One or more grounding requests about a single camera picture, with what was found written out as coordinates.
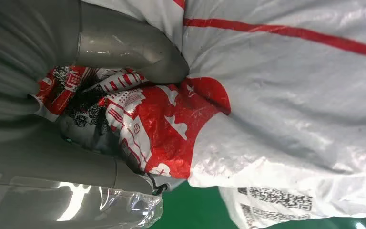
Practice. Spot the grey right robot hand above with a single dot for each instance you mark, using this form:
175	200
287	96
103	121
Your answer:
123	41

